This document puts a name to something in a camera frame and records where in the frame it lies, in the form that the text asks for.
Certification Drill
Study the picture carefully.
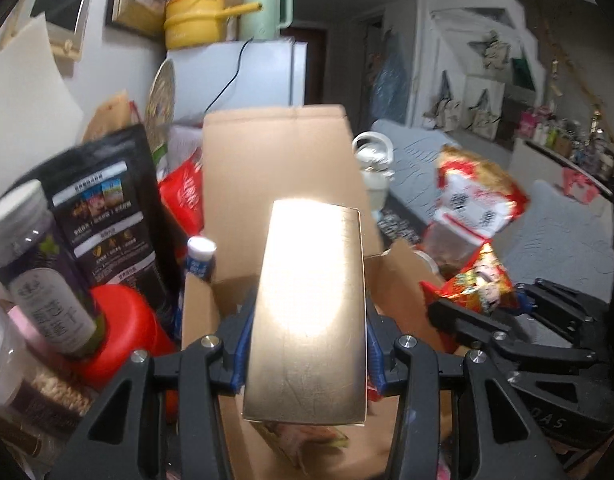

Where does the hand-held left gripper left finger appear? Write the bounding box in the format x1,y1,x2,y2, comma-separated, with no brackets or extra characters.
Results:
50,300,258,480

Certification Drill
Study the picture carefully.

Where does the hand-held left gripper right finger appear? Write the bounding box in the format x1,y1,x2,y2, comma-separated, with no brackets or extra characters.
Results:
364,305,562,480

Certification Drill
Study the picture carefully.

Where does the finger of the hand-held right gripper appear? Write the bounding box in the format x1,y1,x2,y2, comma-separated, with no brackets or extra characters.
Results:
427,298,598,379
516,277,612,347

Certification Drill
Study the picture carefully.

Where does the small red candy packet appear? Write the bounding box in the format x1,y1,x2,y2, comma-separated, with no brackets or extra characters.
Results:
419,242,520,316

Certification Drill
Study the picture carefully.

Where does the small golden carton box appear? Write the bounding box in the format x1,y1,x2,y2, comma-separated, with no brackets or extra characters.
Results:
242,199,370,427

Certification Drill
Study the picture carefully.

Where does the large cardboard box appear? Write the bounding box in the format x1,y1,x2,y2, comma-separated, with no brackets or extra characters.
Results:
181,104,468,480

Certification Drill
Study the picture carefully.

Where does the white quilted cushion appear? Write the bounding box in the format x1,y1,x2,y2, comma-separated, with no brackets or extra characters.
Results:
487,180,614,306

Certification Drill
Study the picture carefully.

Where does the red plastic container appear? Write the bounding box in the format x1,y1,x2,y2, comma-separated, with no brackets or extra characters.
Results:
77,285,180,391

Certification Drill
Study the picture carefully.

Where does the blue white tube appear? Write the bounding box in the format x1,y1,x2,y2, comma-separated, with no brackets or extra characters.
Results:
184,236,218,286

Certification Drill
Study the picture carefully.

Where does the red white nut bag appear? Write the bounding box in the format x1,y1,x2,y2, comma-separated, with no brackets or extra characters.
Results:
427,144,530,281

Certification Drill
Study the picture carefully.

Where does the shelf of small bottles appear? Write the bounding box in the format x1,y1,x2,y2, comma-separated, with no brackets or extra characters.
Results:
517,105,614,181

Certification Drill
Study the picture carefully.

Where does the grey quilted cushion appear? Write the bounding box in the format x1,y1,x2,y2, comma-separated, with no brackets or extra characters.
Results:
369,119,518,221

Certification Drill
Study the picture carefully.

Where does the white kettle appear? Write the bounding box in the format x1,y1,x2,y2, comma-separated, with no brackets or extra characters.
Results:
352,131,395,211

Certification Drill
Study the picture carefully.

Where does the red plastic bag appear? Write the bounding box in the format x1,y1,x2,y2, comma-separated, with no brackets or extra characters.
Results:
158,152,205,241

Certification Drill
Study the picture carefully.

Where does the hanging canvas tote bag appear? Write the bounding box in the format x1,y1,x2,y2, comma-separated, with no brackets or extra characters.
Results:
427,72,460,128
464,87,502,136

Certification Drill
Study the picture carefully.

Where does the black stand-up pouch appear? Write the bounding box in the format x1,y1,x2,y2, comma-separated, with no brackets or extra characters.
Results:
37,124,180,306

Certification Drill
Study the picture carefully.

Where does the clear jar white lid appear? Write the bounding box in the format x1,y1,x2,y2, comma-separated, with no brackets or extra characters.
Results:
0,180,100,461

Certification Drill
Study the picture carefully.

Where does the blue plastic bag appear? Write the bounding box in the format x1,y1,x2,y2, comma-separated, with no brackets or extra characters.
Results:
374,30,413,121

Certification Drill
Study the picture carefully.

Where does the round woven fan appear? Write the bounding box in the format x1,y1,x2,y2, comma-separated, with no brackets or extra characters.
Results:
144,57,178,181

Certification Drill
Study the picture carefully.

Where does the brown paper bag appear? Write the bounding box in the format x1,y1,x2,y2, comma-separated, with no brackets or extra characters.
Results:
82,91,138,143

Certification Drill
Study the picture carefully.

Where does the white fridge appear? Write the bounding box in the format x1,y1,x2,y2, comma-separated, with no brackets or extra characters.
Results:
166,37,308,126

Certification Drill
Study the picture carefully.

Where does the brown door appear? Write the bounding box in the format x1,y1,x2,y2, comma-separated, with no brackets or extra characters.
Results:
282,25,328,106

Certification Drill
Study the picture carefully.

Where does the white foam board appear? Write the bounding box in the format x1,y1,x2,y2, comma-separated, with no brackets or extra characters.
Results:
0,14,85,171

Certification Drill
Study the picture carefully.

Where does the yellow pot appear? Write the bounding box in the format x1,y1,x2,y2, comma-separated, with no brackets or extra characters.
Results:
164,0,263,51

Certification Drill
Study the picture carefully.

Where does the black power cable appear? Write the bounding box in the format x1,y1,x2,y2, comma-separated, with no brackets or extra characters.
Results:
204,37,253,113

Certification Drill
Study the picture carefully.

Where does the light wooden photo frame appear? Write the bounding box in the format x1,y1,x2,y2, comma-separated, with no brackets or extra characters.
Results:
30,0,91,63

